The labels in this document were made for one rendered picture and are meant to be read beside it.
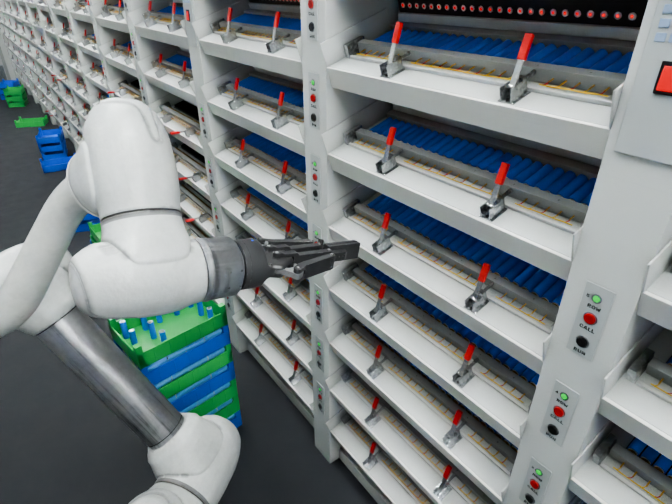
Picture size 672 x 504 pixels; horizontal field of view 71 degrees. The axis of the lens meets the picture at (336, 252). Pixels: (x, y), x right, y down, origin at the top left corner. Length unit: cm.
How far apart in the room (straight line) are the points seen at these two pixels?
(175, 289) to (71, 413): 161
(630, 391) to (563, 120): 41
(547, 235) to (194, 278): 52
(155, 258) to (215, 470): 76
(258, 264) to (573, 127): 46
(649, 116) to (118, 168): 63
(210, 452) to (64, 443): 92
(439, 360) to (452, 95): 56
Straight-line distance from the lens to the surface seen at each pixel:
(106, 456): 200
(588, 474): 97
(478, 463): 116
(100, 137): 67
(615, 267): 73
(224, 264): 66
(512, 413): 101
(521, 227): 81
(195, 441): 126
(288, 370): 186
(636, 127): 67
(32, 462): 210
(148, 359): 152
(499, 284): 93
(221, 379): 173
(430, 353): 109
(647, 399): 84
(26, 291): 88
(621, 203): 70
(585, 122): 70
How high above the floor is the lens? 146
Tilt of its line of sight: 30 degrees down
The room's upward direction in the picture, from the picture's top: straight up
